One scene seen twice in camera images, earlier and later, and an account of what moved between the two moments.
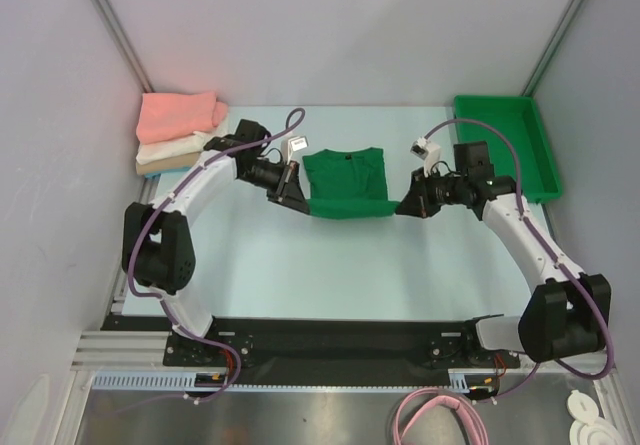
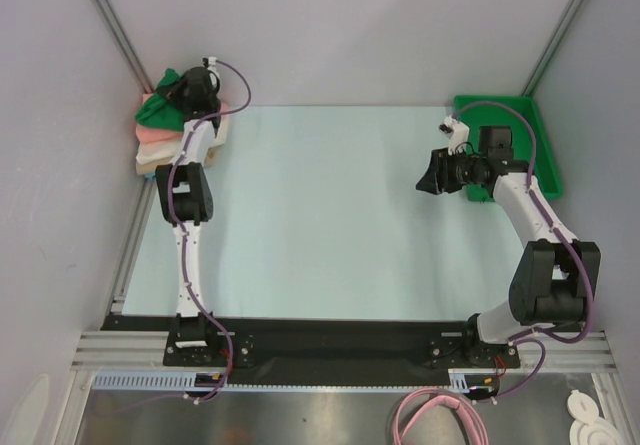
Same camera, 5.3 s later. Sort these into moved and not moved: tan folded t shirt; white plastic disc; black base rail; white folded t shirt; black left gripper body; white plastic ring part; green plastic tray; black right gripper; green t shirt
Moved: green t shirt; black right gripper; black left gripper body
Not moved: black base rail; white folded t shirt; white plastic disc; green plastic tray; tan folded t shirt; white plastic ring part
